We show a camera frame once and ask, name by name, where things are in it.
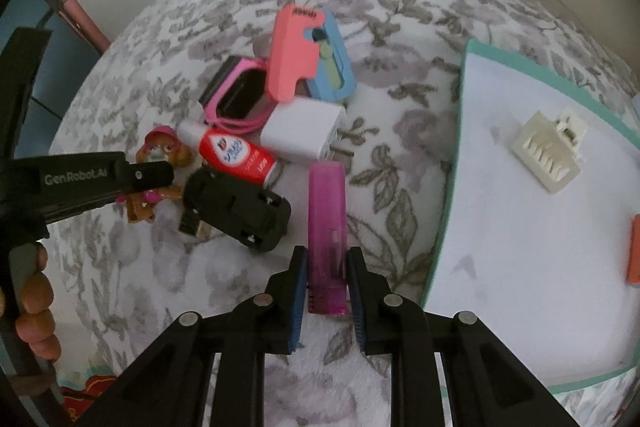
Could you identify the red patterned cloth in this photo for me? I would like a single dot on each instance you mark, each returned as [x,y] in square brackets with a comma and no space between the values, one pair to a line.
[85,397]

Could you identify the person's left hand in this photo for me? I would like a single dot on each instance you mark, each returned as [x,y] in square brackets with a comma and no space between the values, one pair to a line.
[36,294]

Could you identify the orange flat item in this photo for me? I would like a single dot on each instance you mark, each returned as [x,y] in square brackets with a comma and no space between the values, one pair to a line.
[635,252]

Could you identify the cream hair claw clip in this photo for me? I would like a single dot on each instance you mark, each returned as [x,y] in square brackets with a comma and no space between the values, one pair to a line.
[540,147]

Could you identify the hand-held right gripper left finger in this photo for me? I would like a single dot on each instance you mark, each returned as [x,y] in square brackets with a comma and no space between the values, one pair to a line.
[297,302]

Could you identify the black toy car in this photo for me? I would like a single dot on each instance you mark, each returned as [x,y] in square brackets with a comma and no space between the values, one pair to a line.
[235,207]

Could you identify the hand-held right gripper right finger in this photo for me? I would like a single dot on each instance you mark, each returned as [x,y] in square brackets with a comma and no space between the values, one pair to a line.
[356,302]

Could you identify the teal rimmed white tray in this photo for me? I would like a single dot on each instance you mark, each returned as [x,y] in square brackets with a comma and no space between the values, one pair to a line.
[500,257]

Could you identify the pink board edge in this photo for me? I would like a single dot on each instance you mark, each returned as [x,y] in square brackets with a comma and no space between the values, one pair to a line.
[85,22]

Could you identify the white charger plug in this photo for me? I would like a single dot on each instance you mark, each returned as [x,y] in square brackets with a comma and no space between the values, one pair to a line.
[300,127]

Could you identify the pink plastic card tool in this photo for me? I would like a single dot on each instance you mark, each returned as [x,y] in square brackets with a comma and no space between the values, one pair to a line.
[290,57]

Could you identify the pink smartwatch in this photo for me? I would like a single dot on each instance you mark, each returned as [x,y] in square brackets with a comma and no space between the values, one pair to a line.
[235,92]

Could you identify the red white tube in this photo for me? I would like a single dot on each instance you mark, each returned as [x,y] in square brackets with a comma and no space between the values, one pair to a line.
[235,154]

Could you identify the blue cabinet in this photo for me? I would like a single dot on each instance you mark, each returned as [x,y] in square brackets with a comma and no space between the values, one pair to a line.
[55,72]

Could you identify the purple lighter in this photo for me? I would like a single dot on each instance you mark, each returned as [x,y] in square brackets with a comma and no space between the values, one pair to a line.
[327,217]

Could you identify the brown dog toy figure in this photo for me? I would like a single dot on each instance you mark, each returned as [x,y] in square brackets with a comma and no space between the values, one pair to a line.
[160,144]

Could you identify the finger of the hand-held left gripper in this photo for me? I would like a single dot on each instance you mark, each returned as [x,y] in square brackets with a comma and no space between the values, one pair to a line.
[150,174]

